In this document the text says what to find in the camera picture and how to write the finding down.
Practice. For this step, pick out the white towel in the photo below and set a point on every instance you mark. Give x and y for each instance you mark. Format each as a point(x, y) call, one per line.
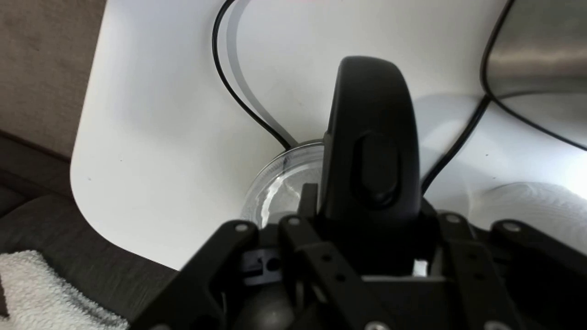
point(42, 294)

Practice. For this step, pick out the dark grey couch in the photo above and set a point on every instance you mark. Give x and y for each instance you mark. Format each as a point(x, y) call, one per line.
point(73, 244)

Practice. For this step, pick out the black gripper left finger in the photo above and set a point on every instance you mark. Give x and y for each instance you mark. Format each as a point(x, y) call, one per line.
point(207, 275)

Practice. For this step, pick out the black glass electric kettle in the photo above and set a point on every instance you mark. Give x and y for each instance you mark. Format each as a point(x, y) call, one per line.
point(372, 121)

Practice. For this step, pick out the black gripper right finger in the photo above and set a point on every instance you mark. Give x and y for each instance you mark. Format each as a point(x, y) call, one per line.
point(537, 275)

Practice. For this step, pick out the stainless steel toaster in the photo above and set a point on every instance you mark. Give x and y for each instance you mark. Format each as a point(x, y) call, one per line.
point(543, 55)

